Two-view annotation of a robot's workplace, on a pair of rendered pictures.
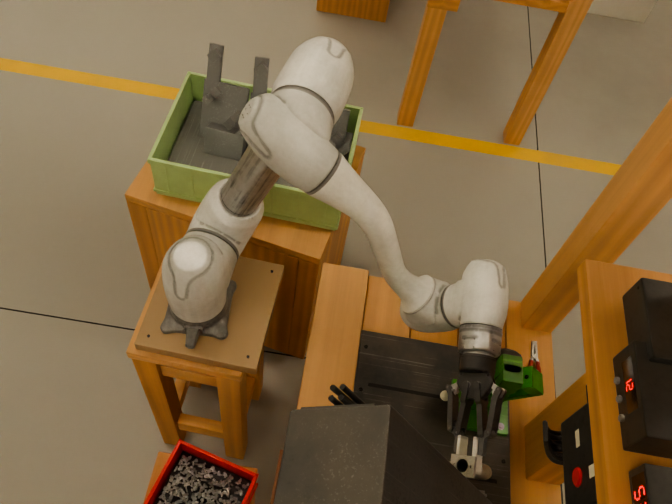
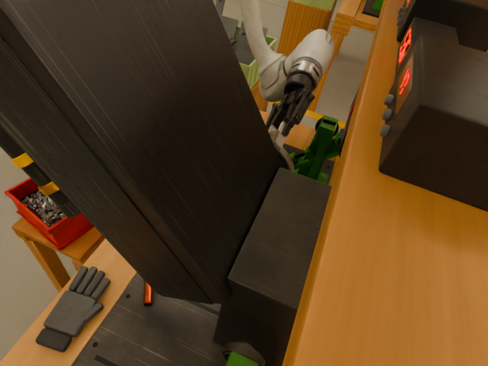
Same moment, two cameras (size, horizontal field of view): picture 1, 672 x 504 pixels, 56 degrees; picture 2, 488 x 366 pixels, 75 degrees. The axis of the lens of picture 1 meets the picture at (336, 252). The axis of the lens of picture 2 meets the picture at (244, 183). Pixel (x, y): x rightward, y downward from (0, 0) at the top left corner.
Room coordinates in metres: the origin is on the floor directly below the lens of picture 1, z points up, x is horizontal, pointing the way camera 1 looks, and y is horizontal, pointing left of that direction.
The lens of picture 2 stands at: (-0.22, -0.45, 1.73)
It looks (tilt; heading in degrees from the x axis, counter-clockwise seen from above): 47 degrees down; 15
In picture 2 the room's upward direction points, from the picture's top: 12 degrees clockwise
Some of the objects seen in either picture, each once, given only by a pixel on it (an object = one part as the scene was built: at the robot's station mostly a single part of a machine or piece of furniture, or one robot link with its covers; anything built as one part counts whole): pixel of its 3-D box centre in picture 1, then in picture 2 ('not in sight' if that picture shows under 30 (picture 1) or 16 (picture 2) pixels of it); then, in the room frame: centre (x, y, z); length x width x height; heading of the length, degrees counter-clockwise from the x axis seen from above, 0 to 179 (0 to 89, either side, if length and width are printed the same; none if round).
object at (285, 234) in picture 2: not in sight; (280, 271); (0.17, -0.48, 1.07); 0.30 x 0.18 x 0.34; 2
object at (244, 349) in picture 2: not in sight; (245, 354); (-0.04, -0.47, 1.12); 0.08 x 0.03 x 0.08; 92
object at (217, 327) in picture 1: (197, 308); not in sight; (0.78, 0.34, 0.91); 0.22 x 0.18 x 0.06; 5
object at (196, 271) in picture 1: (195, 273); not in sight; (0.80, 0.34, 1.05); 0.18 x 0.16 x 0.22; 172
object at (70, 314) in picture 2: not in sight; (79, 306); (-0.05, -0.07, 0.91); 0.20 x 0.11 x 0.03; 9
